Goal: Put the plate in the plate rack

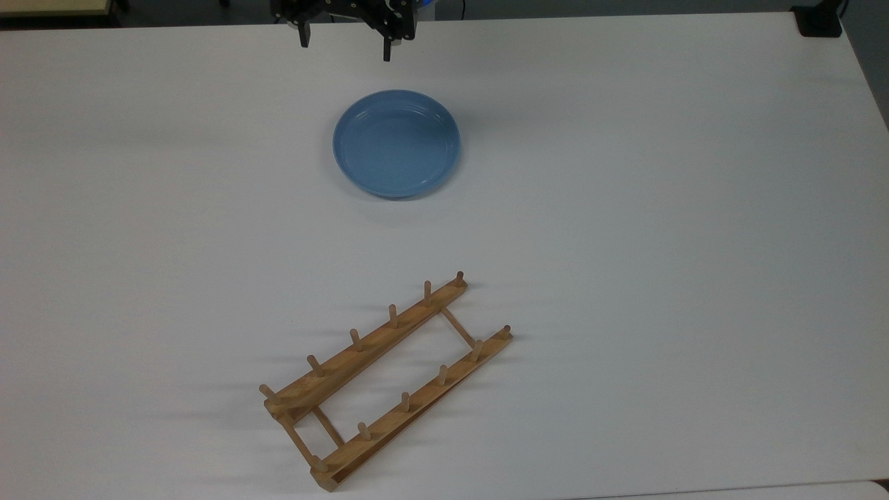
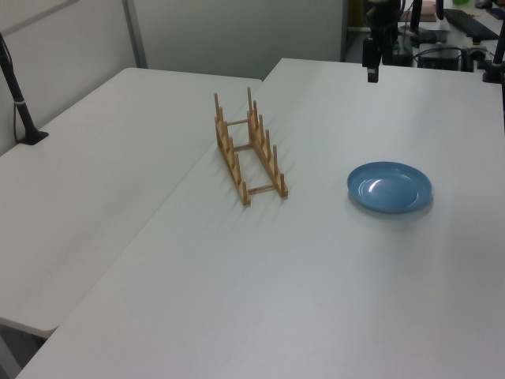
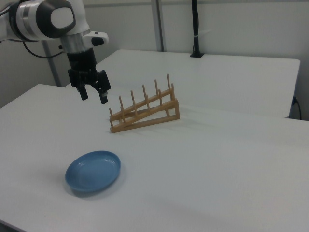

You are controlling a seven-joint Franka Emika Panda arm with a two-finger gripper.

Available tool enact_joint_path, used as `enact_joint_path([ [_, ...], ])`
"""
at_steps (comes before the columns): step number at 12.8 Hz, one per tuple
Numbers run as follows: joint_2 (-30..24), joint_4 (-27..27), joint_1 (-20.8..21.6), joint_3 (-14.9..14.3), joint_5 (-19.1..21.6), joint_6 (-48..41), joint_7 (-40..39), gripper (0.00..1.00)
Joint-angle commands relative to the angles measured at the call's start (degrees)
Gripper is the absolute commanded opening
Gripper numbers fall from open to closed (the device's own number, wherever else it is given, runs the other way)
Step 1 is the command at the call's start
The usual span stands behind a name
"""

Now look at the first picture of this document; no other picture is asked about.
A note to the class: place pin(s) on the blue round plate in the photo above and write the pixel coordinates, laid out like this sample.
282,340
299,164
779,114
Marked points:
396,144

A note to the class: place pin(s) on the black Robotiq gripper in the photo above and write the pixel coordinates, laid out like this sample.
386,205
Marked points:
361,10

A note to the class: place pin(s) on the light wooden side table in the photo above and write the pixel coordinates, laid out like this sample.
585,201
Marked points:
52,6

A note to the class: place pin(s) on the wooden peg plate rack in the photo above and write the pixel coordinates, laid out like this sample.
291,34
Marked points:
361,351

